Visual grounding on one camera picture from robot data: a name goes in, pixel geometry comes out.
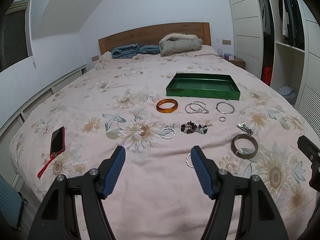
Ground twisted silver hoop bracelet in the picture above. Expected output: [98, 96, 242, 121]
[159, 126, 176, 139]

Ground red smartphone with strap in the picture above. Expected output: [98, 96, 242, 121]
[37, 126, 66, 178]

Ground glass cup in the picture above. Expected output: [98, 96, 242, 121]
[217, 49, 223, 56]

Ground teal bin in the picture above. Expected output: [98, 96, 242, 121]
[0, 177, 28, 231]

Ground amber resin bangle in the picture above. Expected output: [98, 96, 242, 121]
[156, 99, 178, 113]

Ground folded clothes on shelf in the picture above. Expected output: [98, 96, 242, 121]
[276, 86, 298, 105]

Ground charging cable on bed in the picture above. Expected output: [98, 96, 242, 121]
[194, 52, 220, 58]

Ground white wardrobe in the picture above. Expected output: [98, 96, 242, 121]
[229, 0, 319, 132]

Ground hanging clothes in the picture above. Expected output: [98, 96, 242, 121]
[259, 0, 305, 50]

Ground wooden nightstand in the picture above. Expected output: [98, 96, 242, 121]
[228, 59, 246, 69]

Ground dark brown wooden bangle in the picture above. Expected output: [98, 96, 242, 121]
[231, 134, 258, 160]

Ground window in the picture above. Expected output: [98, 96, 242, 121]
[1, 0, 33, 71]

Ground wooden headboard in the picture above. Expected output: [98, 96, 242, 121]
[98, 22, 212, 54]

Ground dark beaded bracelet with tassel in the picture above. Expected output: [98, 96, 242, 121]
[180, 119, 213, 135]

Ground silver link watch bracelet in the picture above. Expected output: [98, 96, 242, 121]
[236, 122, 255, 136]

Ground thin silver bangle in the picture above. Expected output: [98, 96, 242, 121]
[215, 101, 235, 114]

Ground green jewelry tray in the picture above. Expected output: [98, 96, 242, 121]
[166, 73, 240, 101]

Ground blue folded blanket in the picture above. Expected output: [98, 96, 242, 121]
[111, 43, 160, 59]

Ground grey fur-trimmed coat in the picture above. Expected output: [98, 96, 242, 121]
[158, 33, 203, 56]

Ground red container in wardrobe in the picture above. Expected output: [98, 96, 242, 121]
[261, 66, 273, 86]

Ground floral pink bedspread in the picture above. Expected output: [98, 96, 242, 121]
[10, 46, 319, 239]

